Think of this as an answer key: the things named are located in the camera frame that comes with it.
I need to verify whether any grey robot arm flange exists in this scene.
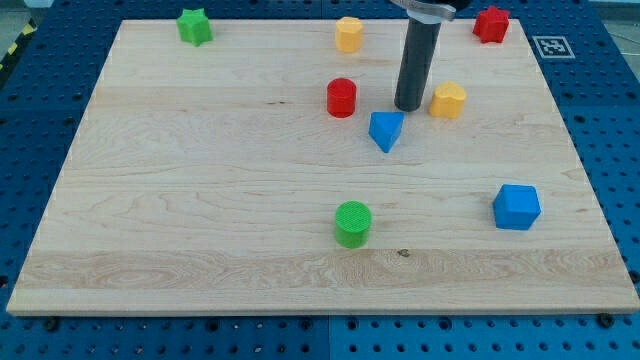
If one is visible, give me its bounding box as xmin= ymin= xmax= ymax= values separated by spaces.
xmin=390 ymin=0 xmax=471 ymax=24

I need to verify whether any green star block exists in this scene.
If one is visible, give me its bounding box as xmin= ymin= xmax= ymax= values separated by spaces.
xmin=176 ymin=8 xmax=213 ymax=47

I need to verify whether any red star block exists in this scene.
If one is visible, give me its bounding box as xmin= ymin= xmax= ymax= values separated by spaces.
xmin=472 ymin=5 xmax=510 ymax=43

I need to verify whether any green cylinder block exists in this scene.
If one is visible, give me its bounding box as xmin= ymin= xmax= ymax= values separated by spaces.
xmin=334 ymin=201 xmax=372 ymax=249

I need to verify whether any wooden board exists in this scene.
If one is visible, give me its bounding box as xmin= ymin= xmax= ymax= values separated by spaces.
xmin=7 ymin=19 xmax=639 ymax=316

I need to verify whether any blue triangle block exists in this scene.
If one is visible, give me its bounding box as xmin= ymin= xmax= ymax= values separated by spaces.
xmin=368 ymin=112 xmax=405 ymax=153

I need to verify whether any red cylinder block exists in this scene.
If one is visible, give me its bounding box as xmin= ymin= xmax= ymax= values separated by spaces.
xmin=327 ymin=78 xmax=357 ymax=118

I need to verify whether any yellow heart block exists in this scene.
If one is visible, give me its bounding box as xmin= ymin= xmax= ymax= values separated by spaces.
xmin=429 ymin=81 xmax=467 ymax=119

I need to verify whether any yellow hexagon block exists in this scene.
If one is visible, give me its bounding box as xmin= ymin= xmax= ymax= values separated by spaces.
xmin=335 ymin=17 xmax=364 ymax=53

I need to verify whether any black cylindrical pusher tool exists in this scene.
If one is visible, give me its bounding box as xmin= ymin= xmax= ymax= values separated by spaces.
xmin=394 ymin=18 xmax=441 ymax=112

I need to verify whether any blue cube block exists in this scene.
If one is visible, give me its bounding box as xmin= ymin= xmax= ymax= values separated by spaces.
xmin=493 ymin=184 xmax=541 ymax=231

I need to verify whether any white fiducial marker tag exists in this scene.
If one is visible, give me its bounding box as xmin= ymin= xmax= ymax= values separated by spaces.
xmin=532 ymin=35 xmax=575 ymax=59

